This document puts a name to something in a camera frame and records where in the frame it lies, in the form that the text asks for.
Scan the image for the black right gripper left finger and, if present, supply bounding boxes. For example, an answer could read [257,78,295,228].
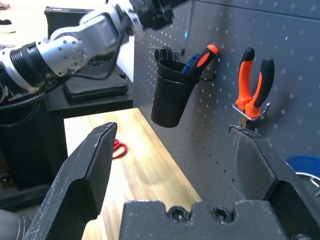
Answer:
[23,121,119,240]

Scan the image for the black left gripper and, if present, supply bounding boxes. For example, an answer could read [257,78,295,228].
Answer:
[129,0,175,31]

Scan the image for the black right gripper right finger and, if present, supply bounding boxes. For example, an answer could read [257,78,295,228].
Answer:
[227,124,320,240]

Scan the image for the red handled scissors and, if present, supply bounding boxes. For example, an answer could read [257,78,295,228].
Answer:
[112,138,129,160]

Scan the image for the orange black needle-nose pliers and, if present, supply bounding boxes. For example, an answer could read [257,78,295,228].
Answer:
[234,46,276,129]

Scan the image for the dark grey pegboard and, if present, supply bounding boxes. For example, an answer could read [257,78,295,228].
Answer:
[131,0,320,209]

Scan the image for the blue tape roll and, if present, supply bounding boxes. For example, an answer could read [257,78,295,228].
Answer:
[284,155,320,181]

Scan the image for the black side cabinet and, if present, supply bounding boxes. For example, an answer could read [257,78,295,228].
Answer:
[0,6,134,201]

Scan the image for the black plastic cup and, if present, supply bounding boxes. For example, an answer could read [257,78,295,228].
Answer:
[150,59,201,129]

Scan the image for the black flat case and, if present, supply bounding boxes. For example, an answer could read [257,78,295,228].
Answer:
[62,71,130,103]

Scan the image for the silver wire pliers holder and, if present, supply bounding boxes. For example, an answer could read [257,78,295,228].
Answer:
[232,101,271,122]

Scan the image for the blue handled screwdriver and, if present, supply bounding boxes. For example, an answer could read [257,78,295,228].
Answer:
[180,53,201,75]

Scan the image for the orange black handled screwdriver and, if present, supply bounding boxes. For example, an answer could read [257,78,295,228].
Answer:
[187,44,219,76]

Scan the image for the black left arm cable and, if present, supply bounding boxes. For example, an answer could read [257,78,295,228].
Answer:
[0,37,121,111]

